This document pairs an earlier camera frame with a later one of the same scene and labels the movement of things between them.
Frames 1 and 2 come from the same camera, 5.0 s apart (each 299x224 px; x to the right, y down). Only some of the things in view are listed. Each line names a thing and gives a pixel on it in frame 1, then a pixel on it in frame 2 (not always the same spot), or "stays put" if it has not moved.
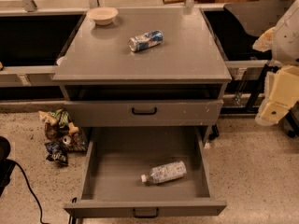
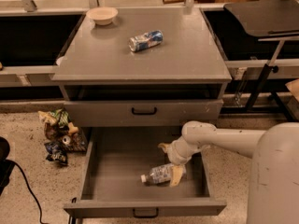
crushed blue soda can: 145,40 stays put
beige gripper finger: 264,42 to 166,147
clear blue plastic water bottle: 165,172 stays put
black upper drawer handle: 144,113 stays put
